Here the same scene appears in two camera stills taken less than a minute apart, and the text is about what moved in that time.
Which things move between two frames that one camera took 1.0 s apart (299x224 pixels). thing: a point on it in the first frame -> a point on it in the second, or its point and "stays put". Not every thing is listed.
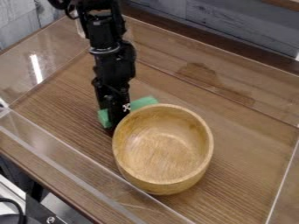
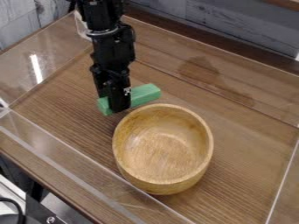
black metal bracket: x=39 y=213 stays put
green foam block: x=135 y=104 -> x=142 y=94
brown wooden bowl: x=164 y=145 stays put
